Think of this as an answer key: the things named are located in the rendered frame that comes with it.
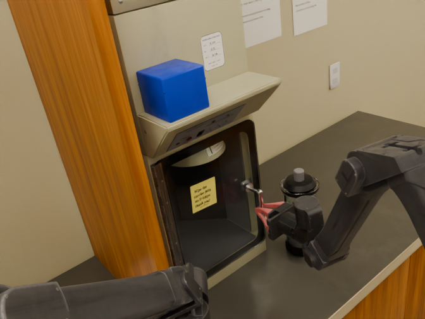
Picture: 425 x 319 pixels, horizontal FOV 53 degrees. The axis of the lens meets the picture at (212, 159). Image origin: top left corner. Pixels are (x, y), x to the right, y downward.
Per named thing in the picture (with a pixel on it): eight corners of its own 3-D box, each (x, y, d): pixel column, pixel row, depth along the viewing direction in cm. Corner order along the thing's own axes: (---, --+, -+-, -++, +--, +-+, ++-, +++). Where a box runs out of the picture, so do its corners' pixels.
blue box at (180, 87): (144, 112, 90) (135, 71, 86) (183, 97, 95) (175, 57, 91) (170, 124, 83) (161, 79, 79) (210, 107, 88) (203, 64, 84)
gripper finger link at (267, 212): (248, 202, 114) (273, 216, 107) (267, 191, 118) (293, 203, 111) (250, 223, 117) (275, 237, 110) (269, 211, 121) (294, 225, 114)
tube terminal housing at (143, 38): (136, 264, 135) (63, 11, 99) (216, 217, 151) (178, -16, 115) (182, 308, 117) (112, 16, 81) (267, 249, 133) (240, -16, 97)
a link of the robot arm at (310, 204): (313, 271, 96) (346, 257, 98) (308, 231, 91) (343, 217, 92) (288, 240, 107) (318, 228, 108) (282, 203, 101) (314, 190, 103)
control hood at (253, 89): (145, 156, 95) (135, 114, 90) (252, 107, 111) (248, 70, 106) (174, 173, 86) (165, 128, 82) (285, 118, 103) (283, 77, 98)
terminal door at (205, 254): (182, 293, 115) (152, 162, 96) (264, 238, 130) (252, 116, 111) (184, 295, 114) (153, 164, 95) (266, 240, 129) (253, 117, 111)
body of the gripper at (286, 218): (264, 218, 107) (286, 230, 102) (292, 200, 113) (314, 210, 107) (267, 238, 110) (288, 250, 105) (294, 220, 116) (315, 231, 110)
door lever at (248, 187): (254, 209, 122) (247, 213, 120) (251, 181, 117) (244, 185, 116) (267, 217, 118) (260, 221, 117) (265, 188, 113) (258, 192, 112)
